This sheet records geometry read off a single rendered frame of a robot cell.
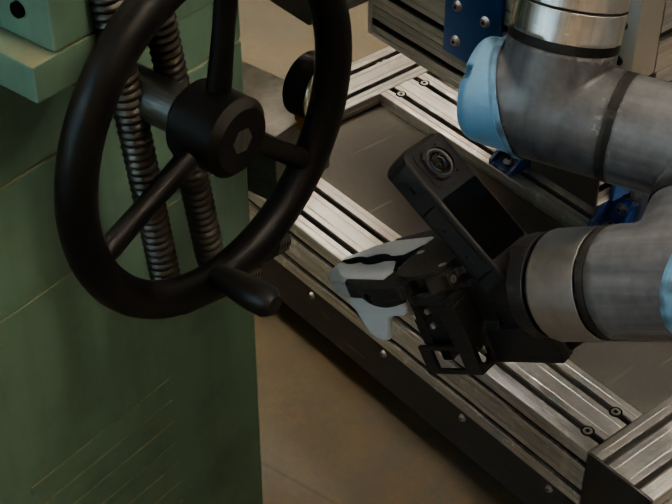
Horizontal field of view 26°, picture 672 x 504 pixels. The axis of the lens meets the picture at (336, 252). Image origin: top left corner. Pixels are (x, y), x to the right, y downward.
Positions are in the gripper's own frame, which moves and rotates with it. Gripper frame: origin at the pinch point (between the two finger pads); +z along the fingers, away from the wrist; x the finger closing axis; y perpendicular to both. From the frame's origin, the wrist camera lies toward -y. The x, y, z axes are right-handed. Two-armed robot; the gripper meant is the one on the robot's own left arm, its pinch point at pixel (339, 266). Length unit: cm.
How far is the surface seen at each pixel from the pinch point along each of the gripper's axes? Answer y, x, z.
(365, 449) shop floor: 46, 36, 55
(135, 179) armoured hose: -12.8, -8.7, 6.6
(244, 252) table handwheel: -4.2, -4.8, 3.7
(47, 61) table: -23.9, -13.5, 2.5
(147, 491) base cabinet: 23.6, -2.0, 40.3
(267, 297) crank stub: -2.5, -8.7, -1.9
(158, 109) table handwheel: -17.4, -7.9, 1.4
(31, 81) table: -23.1, -14.9, 3.2
